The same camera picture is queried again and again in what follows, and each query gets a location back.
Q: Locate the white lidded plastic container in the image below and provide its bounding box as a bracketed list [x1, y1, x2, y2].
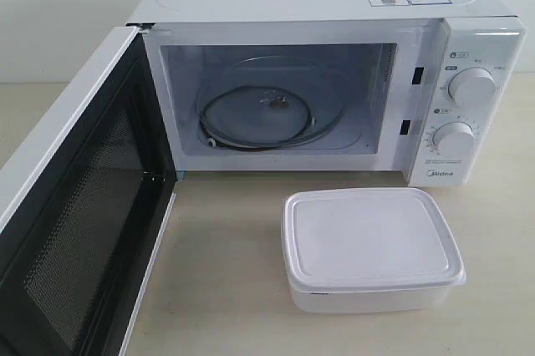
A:
[281, 187, 466, 314]

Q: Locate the white microwave door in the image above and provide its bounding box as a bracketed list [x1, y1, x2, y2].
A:
[1, 26, 176, 355]

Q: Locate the white microwave oven body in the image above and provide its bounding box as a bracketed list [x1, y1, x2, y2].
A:
[127, 0, 526, 187]

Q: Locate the glass turntable plate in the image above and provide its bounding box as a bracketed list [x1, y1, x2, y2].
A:
[197, 55, 351, 152]

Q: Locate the lower white timer knob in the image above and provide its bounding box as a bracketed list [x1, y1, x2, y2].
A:
[432, 122, 476, 157]

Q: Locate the upper white power knob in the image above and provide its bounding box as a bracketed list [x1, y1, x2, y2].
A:
[448, 68, 497, 107]

